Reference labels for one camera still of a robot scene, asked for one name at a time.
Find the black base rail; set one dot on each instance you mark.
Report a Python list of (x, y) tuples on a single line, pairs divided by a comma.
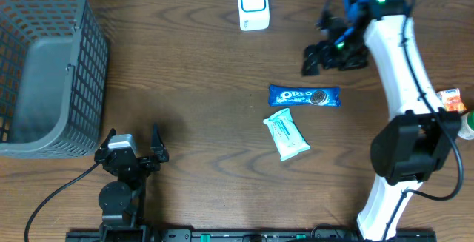
[(185, 235)]

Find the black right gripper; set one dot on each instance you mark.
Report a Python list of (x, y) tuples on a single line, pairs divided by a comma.
[(327, 58)]

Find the dark grey plastic basket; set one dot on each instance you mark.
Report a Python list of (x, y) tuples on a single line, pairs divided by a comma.
[(54, 60)]

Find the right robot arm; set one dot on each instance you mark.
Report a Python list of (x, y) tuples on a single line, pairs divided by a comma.
[(420, 133)]

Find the orange snack packet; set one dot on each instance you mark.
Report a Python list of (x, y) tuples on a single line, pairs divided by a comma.
[(451, 99)]

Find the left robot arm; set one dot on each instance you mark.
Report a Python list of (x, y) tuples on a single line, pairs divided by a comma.
[(122, 201)]

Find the white barcode scanner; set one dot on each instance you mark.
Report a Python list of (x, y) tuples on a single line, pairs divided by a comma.
[(253, 14)]

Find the mint green wipes pack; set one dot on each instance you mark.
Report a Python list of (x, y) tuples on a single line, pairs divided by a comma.
[(286, 136)]

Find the green lidded jar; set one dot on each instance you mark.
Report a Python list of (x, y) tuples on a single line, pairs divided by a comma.
[(466, 131)]

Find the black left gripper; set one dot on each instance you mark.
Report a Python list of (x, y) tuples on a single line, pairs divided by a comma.
[(158, 153)]

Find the blue Oreo cookie pack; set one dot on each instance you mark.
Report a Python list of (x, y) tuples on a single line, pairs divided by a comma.
[(292, 96)]

